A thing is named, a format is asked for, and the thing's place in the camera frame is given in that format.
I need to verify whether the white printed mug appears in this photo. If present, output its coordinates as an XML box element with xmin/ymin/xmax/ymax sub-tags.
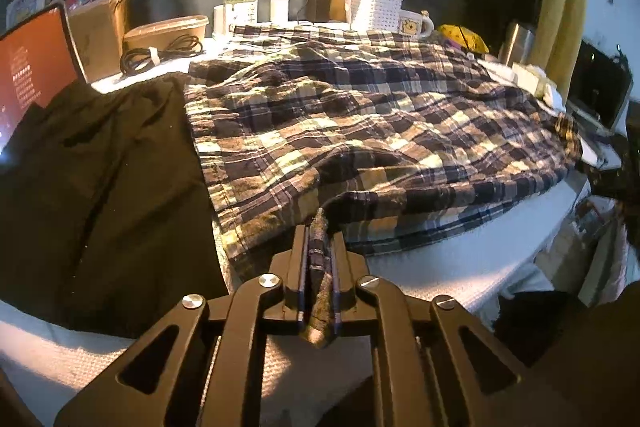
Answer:
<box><xmin>398</xmin><ymin>9</ymin><xmax>435</xmax><ymax>38</ymax></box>

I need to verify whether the white slatted basket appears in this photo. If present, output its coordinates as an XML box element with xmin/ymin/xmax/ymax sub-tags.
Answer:
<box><xmin>344</xmin><ymin>0</ymin><xmax>405</xmax><ymax>32</ymax></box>

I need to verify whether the brown lidded food container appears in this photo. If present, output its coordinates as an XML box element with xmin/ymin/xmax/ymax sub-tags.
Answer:
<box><xmin>122</xmin><ymin>15</ymin><xmax>210</xmax><ymax>55</ymax></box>

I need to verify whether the black power adapter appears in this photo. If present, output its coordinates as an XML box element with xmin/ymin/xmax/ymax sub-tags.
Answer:
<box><xmin>306</xmin><ymin>0</ymin><xmax>332</xmax><ymax>24</ymax></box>

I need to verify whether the black cloth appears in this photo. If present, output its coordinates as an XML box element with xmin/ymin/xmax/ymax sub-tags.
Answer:
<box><xmin>0</xmin><ymin>73</ymin><xmax>236</xmax><ymax>340</ymax></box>

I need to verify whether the white textured table cover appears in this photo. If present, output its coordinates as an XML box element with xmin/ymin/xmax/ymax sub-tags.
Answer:
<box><xmin>0</xmin><ymin>19</ymin><xmax>601</xmax><ymax>427</ymax></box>

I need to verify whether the printed paper box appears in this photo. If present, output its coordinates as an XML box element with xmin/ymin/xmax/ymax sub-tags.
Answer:
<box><xmin>6</xmin><ymin>0</ymin><xmax>68</xmax><ymax>30</ymax></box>

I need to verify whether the white paper packet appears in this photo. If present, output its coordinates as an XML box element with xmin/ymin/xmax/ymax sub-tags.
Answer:
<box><xmin>512</xmin><ymin>62</ymin><xmax>567</xmax><ymax>110</ymax></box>

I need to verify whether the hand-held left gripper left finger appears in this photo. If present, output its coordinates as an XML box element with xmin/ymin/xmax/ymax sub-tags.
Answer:
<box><xmin>54</xmin><ymin>224</ymin><xmax>313</xmax><ymax>427</ymax></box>

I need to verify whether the plaid flannel shirt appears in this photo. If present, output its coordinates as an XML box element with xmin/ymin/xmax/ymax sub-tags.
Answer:
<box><xmin>182</xmin><ymin>23</ymin><xmax>583</xmax><ymax>350</ymax></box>

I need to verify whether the white green milk carton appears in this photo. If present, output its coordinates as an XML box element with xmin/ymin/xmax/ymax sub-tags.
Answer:
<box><xmin>222</xmin><ymin>0</ymin><xmax>259</xmax><ymax>35</ymax></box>

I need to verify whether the coiled black cable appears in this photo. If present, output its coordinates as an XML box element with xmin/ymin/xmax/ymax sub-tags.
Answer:
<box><xmin>120</xmin><ymin>34</ymin><xmax>206</xmax><ymax>75</ymax></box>

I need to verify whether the dark framed panel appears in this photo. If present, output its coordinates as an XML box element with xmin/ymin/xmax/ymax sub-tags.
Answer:
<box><xmin>567</xmin><ymin>39</ymin><xmax>633</xmax><ymax>130</ymax></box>

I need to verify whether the yellow curtain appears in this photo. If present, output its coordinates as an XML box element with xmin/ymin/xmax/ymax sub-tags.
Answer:
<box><xmin>530</xmin><ymin>0</ymin><xmax>592</xmax><ymax>100</ymax></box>

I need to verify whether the steel tumbler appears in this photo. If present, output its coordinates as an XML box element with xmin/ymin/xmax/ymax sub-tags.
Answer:
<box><xmin>498</xmin><ymin>23</ymin><xmax>536</xmax><ymax>68</ymax></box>

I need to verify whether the tablet with red screen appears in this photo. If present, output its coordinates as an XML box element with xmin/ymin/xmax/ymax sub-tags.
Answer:
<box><xmin>0</xmin><ymin>2</ymin><xmax>88</xmax><ymax>152</ymax></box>

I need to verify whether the brown cardboard box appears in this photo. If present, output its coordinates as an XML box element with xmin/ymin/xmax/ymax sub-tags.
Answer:
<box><xmin>67</xmin><ymin>0</ymin><xmax>151</xmax><ymax>82</ymax></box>

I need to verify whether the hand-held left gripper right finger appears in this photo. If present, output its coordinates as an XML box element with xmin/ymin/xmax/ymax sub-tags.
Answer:
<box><xmin>327</xmin><ymin>234</ymin><xmax>582</xmax><ymax>427</ymax></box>

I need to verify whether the yellow packet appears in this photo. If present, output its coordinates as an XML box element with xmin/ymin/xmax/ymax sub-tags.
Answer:
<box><xmin>439</xmin><ymin>24</ymin><xmax>490</xmax><ymax>54</ymax></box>

